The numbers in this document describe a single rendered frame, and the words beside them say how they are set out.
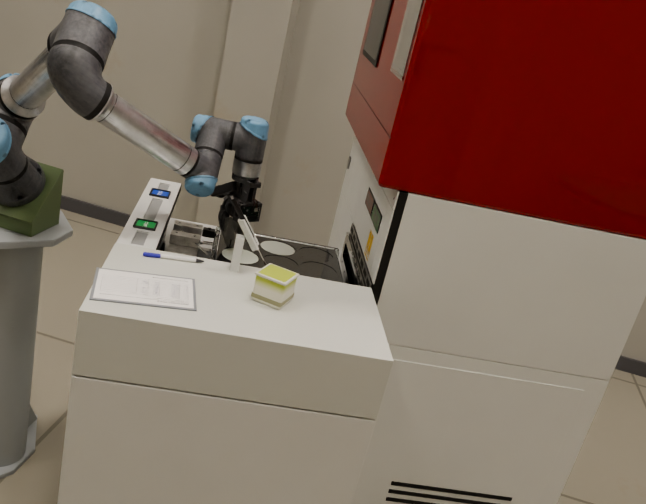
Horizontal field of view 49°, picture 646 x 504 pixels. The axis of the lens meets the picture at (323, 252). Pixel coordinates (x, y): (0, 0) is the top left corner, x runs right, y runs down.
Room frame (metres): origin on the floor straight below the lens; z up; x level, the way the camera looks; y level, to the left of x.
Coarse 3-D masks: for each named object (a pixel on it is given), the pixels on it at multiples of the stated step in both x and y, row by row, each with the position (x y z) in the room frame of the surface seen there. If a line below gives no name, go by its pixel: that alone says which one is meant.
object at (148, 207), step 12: (156, 180) 2.07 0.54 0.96; (144, 192) 1.94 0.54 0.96; (144, 204) 1.84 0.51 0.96; (156, 204) 1.87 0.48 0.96; (168, 204) 1.89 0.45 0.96; (132, 216) 1.73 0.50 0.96; (144, 216) 1.76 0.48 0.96; (156, 216) 1.77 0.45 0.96; (168, 216) 1.80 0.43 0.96; (132, 228) 1.66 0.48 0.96; (156, 228) 1.69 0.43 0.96; (120, 240) 1.57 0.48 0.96; (132, 240) 1.59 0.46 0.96; (144, 240) 1.61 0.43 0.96; (156, 240) 1.62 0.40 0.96
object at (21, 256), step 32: (64, 224) 1.90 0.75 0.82; (0, 256) 1.77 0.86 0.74; (32, 256) 1.81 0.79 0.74; (0, 288) 1.77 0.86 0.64; (32, 288) 1.82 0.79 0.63; (0, 320) 1.77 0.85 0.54; (32, 320) 1.83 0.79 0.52; (0, 352) 1.77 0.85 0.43; (32, 352) 1.85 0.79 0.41; (0, 384) 1.77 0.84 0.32; (0, 416) 1.77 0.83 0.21; (32, 416) 2.01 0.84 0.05; (0, 448) 1.78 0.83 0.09; (32, 448) 1.89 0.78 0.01
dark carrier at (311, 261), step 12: (264, 240) 1.94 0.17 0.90; (276, 240) 1.97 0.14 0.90; (252, 252) 1.84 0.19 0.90; (264, 252) 1.85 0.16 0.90; (300, 252) 1.92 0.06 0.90; (312, 252) 1.94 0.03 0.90; (324, 252) 1.97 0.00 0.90; (240, 264) 1.74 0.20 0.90; (252, 264) 1.75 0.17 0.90; (264, 264) 1.77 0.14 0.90; (276, 264) 1.79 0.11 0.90; (288, 264) 1.81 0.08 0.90; (300, 264) 1.83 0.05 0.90; (312, 264) 1.85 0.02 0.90; (324, 264) 1.87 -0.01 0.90; (336, 264) 1.89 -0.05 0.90; (312, 276) 1.77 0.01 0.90; (324, 276) 1.79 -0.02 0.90; (336, 276) 1.81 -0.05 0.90
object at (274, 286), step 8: (272, 264) 1.47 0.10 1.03; (256, 272) 1.41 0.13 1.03; (264, 272) 1.42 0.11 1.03; (272, 272) 1.43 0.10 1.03; (280, 272) 1.44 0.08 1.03; (288, 272) 1.45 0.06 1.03; (256, 280) 1.41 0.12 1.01; (264, 280) 1.40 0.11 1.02; (272, 280) 1.39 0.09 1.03; (280, 280) 1.40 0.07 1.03; (288, 280) 1.41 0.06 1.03; (256, 288) 1.41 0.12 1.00; (264, 288) 1.40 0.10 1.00; (272, 288) 1.40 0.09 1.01; (280, 288) 1.39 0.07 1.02; (288, 288) 1.41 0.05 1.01; (256, 296) 1.40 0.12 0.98; (264, 296) 1.40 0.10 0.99; (272, 296) 1.39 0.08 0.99; (280, 296) 1.39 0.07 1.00; (288, 296) 1.42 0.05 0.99; (272, 304) 1.39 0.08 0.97; (280, 304) 1.39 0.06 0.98
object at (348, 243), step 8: (352, 240) 2.01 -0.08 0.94; (344, 248) 2.05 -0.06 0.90; (352, 248) 1.94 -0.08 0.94; (344, 256) 2.04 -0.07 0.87; (352, 256) 1.90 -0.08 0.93; (344, 264) 1.98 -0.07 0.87; (352, 264) 1.87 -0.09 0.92; (344, 272) 1.95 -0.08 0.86; (360, 272) 1.77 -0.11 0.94; (352, 280) 1.87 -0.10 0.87; (360, 280) 1.72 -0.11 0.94
